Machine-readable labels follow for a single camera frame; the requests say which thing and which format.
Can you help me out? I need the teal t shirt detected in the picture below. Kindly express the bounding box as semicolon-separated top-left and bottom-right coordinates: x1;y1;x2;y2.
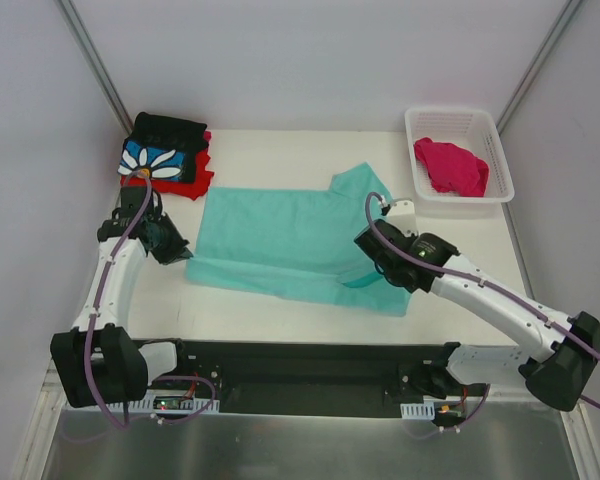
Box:
185;163;410;317

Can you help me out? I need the white plastic basket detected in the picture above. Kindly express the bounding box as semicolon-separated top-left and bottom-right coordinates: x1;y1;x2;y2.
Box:
404;106;515;212

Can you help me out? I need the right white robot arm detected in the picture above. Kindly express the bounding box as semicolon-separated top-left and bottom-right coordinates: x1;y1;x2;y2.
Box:
354;201;600;411

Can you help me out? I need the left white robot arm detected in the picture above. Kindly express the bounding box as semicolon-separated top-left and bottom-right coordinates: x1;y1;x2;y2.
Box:
50;186;192;408

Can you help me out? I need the red folded t shirt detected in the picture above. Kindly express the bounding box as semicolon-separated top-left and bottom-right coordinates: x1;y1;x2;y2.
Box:
118;148;214;200

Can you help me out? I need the magenta t shirt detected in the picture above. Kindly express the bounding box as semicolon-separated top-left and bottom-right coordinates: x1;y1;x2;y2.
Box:
414;137;490;198

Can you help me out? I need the pink folded t shirt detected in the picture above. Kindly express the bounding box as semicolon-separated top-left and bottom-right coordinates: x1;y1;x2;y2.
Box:
204;131;212;150

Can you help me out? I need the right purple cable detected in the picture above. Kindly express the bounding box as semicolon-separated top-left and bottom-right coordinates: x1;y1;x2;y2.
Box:
364;192;600;439

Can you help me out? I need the right white cable duct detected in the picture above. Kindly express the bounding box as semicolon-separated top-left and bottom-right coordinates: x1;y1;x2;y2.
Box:
400;402;436;421

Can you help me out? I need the white cable duct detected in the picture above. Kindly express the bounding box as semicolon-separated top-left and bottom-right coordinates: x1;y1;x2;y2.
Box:
128;394;220;415
400;402;436;421

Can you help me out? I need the left white cable duct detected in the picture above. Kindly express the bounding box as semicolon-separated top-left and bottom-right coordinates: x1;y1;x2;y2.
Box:
128;394;220;415

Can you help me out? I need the left aluminium frame post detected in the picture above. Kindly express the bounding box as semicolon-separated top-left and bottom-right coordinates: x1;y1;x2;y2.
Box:
54;0;133;134

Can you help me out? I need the aluminium frame post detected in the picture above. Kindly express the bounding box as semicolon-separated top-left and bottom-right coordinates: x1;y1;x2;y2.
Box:
54;0;133;134
496;0;587;134

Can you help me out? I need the right aluminium frame post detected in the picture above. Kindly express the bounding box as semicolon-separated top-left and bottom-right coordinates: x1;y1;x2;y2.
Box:
496;0;587;134

